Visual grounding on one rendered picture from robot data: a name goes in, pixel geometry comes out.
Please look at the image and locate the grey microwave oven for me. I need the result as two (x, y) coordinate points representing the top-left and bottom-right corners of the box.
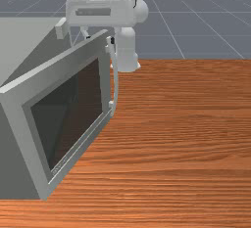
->
(0, 17), (120, 203)

